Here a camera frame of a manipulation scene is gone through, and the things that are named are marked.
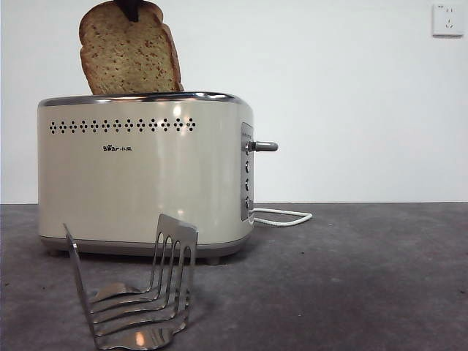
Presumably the brown bread slice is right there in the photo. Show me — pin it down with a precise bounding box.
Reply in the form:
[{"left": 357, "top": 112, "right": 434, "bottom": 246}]
[{"left": 78, "top": 1, "right": 186, "bottom": 95}]

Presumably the white wall socket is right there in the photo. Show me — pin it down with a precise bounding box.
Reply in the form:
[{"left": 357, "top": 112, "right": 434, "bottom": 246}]
[{"left": 432, "top": 4, "right": 464, "bottom": 37}]

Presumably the cream two-slot toaster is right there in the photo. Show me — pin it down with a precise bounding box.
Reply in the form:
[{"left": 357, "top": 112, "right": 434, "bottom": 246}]
[{"left": 37, "top": 89, "right": 256, "bottom": 266}]

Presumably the white power cable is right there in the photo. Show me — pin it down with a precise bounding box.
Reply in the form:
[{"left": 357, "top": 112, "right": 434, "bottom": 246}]
[{"left": 249, "top": 207, "right": 314, "bottom": 228}]

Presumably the shiny metal toast rack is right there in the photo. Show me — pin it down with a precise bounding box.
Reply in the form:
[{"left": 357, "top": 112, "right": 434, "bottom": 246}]
[{"left": 61, "top": 214, "right": 200, "bottom": 351}]

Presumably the grey toaster lever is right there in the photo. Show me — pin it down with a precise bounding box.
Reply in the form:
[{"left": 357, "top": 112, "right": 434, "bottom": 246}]
[{"left": 246, "top": 140, "right": 279, "bottom": 154}]

